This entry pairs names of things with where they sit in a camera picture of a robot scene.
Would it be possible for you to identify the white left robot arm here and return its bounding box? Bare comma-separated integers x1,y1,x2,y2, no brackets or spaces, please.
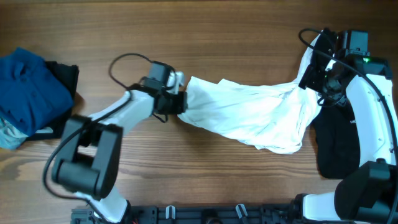
43,61,187,223

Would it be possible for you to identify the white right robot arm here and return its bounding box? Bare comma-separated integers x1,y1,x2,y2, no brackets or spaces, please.
291,29,397,223

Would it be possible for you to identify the folded blue shirt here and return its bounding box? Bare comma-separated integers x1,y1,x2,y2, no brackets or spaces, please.
1,48,55,136

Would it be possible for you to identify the folded light grey garment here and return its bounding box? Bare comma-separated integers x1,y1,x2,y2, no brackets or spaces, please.
1,118,28,150

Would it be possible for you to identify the white t-shirt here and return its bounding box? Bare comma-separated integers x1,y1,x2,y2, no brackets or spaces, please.
178,48,321,154

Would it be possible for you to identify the black t-shirt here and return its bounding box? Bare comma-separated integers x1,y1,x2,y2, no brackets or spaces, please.
310,27,361,180

